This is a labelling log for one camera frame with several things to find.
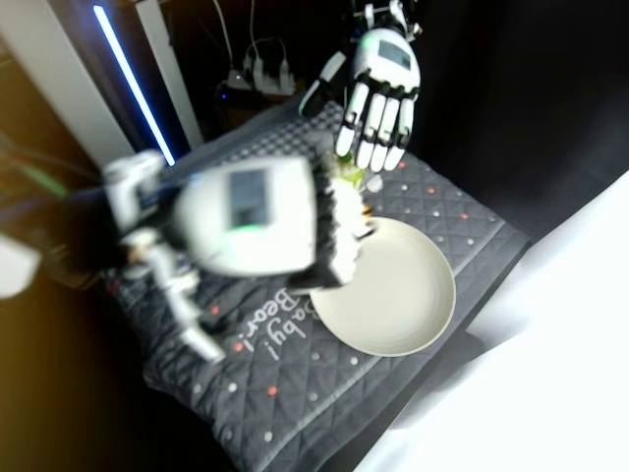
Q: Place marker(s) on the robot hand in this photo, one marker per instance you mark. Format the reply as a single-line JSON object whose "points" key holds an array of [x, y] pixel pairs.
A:
{"points": [[383, 74], [255, 236]]}

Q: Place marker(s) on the green and white toy cake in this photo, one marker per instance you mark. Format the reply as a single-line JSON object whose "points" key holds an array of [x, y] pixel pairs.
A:
{"points": [[355, 173]]}

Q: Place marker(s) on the orange braided bread toy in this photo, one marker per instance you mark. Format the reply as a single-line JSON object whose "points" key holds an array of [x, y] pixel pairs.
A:
{"points": [[367, 213]]}

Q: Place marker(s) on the white round plate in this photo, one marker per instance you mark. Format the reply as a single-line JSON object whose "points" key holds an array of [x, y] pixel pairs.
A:
{"points": [[393, 295]]}

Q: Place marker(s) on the white power strip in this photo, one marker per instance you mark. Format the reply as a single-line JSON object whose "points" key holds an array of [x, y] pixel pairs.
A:
{"points": [[265, 86]]}

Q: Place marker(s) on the grey bear print quilt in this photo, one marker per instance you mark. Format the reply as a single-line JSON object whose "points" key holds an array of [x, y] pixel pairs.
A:
{"points": [[295, 393]]}

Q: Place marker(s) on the blue-white LED light strip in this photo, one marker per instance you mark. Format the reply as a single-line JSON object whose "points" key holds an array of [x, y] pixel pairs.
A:
{"points": [[131, 78]]}

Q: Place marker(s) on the narrow white frame post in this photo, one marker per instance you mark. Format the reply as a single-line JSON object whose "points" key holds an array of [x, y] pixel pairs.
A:
{"points": [[167, 74]]}

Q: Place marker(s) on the wide white frame post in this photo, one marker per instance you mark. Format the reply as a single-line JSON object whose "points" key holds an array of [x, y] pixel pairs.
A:
{"points": [[64, 74]]}

